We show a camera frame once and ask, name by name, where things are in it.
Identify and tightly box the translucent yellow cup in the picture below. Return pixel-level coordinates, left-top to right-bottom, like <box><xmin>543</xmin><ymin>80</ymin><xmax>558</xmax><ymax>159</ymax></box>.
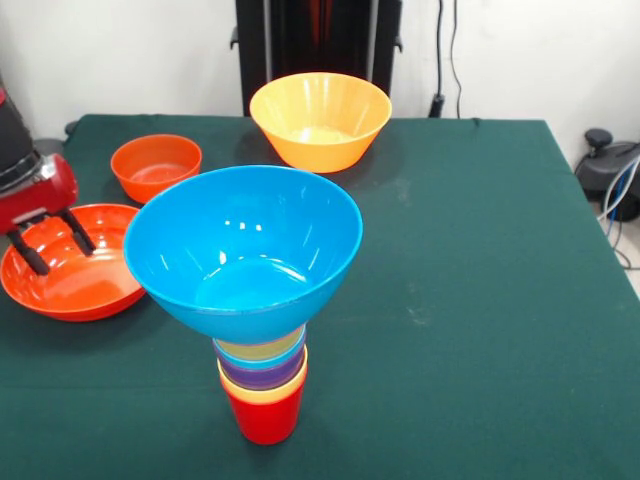
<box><xmin>212</xmin><ymin>324</ymin><xmax>307</xmax><ymax>361</ymax></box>

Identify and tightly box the purple cup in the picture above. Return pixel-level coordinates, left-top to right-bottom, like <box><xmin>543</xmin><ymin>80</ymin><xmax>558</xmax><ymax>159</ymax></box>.
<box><xmin>215</xmin><ymin>348</ymin><xmax>308</xmax><ymax>392</ymax></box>

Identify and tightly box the black stand base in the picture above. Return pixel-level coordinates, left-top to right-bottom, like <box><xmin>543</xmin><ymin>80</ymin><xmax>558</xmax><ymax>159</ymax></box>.
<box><xmin>574</xmin><ymin>128</ymin><xmax>640</xmax><ymax>224</ymax></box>

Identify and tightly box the large blue bowl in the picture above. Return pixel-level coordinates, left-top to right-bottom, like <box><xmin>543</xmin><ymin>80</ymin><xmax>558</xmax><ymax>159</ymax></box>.
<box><xmin>123</xmin><ymin>165</ymin><xmax>364</xmax><ymax>345</ymax></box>

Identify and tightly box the orange-yellow cup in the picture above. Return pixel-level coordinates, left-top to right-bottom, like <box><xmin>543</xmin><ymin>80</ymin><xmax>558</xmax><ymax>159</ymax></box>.
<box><xmin>219</xmin><ymin>370</ymin><xmax>309</xmax><ymax>404</ymax></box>

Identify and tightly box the red cup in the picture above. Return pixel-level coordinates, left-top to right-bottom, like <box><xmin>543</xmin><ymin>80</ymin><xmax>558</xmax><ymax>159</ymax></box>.
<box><xmin>227</xmin><ymin>384</ymin><xmax>307</xmax><ymax>446</ymax></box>

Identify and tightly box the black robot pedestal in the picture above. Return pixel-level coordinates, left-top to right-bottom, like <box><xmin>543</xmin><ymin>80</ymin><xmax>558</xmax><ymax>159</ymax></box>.
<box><xmin>230</xmin><ymin>0</ymin><xmax>404</xmax><ymax>117</ymax></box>

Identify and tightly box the blue cup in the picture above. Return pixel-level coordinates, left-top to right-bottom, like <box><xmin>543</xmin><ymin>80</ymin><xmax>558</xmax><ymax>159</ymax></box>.
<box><xmin>212</xmin><ymin>339</ymin><xmax>308</xmax><ymax>370</ymax></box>

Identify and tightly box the dark green table cloth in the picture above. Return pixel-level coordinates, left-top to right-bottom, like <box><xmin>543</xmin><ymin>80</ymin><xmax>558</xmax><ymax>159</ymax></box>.
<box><xmin>0</xmin><ymin>113</ymin><xmax>640</xmax><ymax>480</ymax></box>

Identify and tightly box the large shallow orange bowl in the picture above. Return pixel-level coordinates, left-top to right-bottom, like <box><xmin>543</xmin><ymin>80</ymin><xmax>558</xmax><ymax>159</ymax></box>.
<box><xmin>0</xmin><ymin>203</ymin><xmax>147</xmax><ymax>322</ymax></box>

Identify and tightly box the grey stand base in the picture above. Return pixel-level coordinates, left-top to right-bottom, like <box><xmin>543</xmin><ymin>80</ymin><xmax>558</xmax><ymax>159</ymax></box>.
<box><xmin>32</xmin><ymin>137</ymin><xmax>66</xmax><ymax>159</ymax></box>

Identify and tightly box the small orange bowl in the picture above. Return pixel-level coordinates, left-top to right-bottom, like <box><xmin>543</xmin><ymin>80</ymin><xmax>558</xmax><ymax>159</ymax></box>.
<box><xmin>110</xmin><ymin>133</ymin><xmax>203</xmax><ymax>205</ymax></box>

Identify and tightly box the black hanging cable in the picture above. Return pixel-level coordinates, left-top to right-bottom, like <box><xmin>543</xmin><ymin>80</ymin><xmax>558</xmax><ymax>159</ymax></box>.
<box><xmin>429</xmin><ymin>0</ymin><xmax>464</xmax><ymax>120</ymax></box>

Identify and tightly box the blue cable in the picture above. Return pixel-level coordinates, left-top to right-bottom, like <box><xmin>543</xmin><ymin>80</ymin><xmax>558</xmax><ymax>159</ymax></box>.
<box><xmin>597</xmin><ymin>154</ymin><xmax>640</xmax><ymax>271</ymax></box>

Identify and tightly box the large yellow bowl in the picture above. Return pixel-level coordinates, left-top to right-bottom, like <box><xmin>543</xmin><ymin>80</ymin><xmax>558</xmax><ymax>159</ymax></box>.
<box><xmin>249</xmin><ymin>72</ymin><xmax>393</xmax><ymax>174</ymax></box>

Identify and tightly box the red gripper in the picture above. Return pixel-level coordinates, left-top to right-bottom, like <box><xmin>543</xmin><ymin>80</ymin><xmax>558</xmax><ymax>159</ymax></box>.
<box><xmin>0</xmin><ymin>152</ymin><xmax>97</xmax><ymax>277</ymax></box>

